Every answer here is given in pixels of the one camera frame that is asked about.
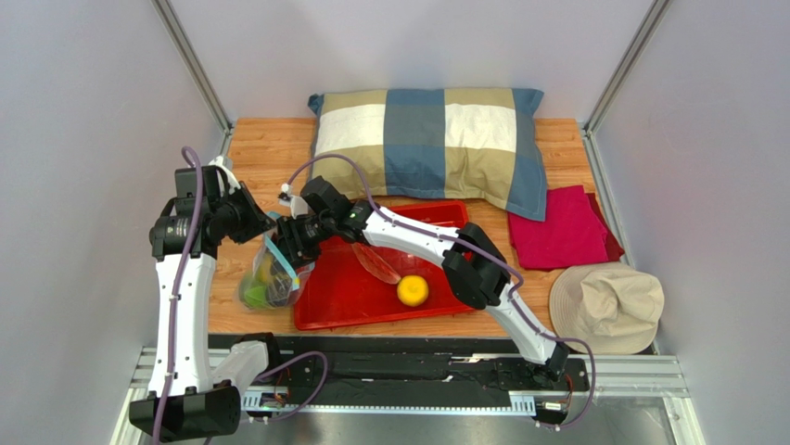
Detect clear zip top bag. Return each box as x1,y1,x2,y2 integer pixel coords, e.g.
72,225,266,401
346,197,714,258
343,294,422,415
237,211,320,310

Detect yellow fake lemon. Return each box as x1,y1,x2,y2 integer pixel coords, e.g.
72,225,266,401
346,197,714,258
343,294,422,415
396,274,429,307

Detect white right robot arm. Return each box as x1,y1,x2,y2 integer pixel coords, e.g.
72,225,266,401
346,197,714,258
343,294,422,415
275,176,569,381

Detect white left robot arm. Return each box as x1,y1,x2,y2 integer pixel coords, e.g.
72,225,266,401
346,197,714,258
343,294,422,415
129,165,279,443

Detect yellow green fake mango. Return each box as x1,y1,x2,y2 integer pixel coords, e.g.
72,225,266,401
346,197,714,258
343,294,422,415
255,255,283,286

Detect green fake lime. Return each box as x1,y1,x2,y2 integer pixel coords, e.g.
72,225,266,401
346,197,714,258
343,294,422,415
238,281,270,310

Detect red plastic tray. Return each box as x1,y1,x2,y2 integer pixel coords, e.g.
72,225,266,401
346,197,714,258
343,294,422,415
293,237,472,330

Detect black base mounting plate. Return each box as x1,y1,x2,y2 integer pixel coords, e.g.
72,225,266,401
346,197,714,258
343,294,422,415
273,335,590,408

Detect checkered blue beige pillow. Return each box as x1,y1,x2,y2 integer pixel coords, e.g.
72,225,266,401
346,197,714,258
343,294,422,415
308,88,548,222

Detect magenta folded cloth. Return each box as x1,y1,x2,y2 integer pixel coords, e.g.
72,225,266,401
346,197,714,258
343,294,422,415
507,185,609,271

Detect dark red cloth underneath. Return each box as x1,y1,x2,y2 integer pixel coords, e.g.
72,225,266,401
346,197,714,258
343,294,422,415
586,193,625,261

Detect beige bucket hat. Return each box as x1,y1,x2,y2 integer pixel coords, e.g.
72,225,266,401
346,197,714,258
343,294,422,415
549,262,665,355

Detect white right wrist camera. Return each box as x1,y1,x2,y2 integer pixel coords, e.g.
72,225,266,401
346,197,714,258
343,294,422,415
277,184,311,218

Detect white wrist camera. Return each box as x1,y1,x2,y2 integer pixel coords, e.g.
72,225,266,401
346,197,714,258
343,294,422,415
209,156,241,195
277,184,311,218

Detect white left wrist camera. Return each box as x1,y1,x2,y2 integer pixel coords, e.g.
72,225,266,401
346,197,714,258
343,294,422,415
209,156,241,195

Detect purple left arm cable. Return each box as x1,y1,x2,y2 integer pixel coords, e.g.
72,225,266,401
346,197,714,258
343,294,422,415
150,145,205,445

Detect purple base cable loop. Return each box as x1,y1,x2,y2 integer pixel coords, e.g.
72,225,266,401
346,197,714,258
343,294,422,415
256,351,331,424

